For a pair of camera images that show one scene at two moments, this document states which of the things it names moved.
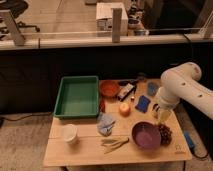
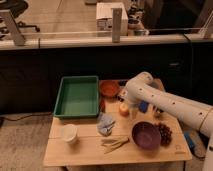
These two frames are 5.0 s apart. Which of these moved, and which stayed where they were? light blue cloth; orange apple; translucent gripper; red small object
Moved: translucent gripper
Stayed: light blue cloth; red small object; orange apple
